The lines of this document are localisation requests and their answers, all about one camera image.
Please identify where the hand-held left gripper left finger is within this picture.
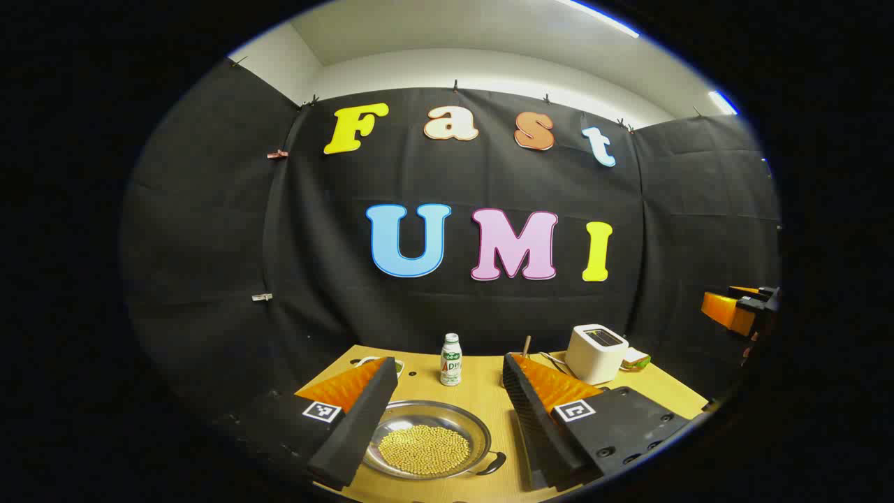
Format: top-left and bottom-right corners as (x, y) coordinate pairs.
(223, 356), (399, 491)

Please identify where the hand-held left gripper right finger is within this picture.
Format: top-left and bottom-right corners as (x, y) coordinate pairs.
(501, 353), (696, 491)

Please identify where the stainless steel pot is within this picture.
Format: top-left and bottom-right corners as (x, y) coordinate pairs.
(362, 400), (507, 481)

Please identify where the pile of yellow soybeans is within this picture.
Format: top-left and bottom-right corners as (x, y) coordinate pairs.
(377, 425), (471, 476)

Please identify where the white divided dish of beans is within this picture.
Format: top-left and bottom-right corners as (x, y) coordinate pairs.
(353, 355), (405, 379)

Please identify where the white toaster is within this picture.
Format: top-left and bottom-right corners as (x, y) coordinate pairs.
(565, 324), (629, 386)

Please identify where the white drink bottle green label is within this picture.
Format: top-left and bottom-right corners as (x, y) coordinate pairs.
(440, 333), (462, 387)

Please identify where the black backdrop cloth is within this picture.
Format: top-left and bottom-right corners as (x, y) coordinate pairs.
(122, 59), (782, 420)

